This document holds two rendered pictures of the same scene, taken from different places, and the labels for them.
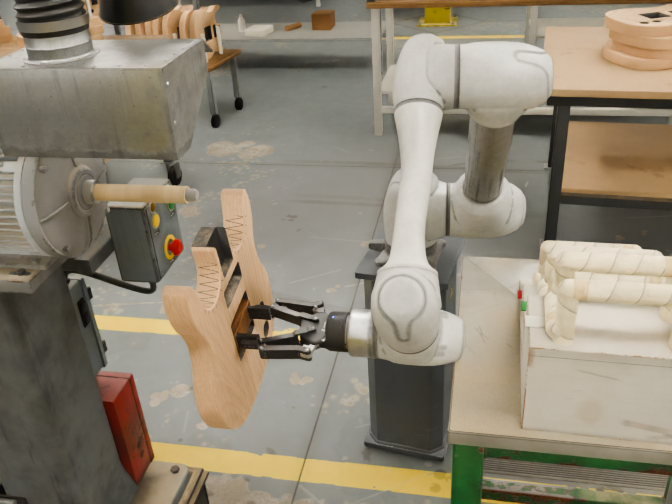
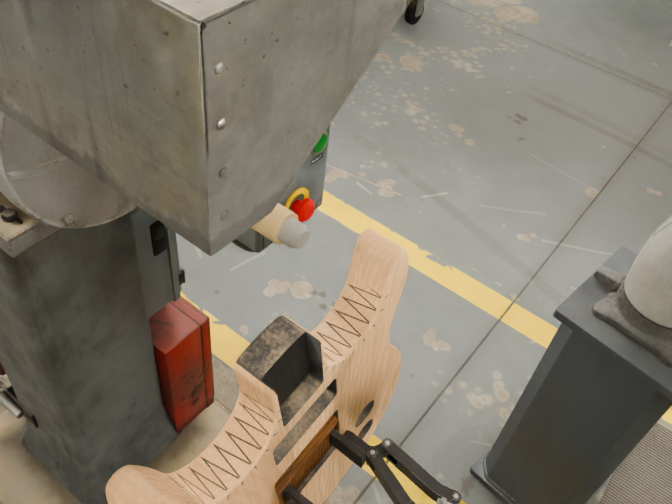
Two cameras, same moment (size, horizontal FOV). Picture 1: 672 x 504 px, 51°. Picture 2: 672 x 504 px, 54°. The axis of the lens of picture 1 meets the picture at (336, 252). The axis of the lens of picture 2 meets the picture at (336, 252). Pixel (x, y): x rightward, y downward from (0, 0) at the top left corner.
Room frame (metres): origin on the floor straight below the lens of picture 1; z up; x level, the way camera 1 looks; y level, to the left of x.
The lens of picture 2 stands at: (0.80, 0.08, 1.66)
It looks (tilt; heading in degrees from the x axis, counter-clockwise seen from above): 46 degrees down; 19
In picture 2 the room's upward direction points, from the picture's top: 8 degrees clockwise
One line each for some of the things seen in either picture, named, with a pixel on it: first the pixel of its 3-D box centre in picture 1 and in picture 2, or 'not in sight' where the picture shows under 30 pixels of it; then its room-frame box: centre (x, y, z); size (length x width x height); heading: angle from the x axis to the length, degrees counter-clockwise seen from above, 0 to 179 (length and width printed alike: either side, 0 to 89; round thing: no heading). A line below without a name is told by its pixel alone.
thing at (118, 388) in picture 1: (92, 417); (152, 337); (1.44, 0.69, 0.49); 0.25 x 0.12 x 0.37; 77
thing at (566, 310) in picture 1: (565, 315); not in sight; (0.87, -0.34, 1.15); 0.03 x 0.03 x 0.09
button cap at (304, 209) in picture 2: (173, 247); (299, 207); (1.49, 0.39, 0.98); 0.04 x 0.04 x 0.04; 77
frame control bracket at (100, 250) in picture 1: (103, 246); not in sight; (1.43, 0.53, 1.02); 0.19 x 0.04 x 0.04; 167
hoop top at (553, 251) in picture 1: (604, 256); not in sight; (1.08, -0.48, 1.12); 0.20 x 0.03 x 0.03; 76
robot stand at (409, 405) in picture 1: (411, 346); (586, 408); (1.84, -0.23, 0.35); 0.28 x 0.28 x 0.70; 69
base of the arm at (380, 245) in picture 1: (404, 245); (648, 300); (1.84, -0.21, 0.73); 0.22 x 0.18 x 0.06; 69
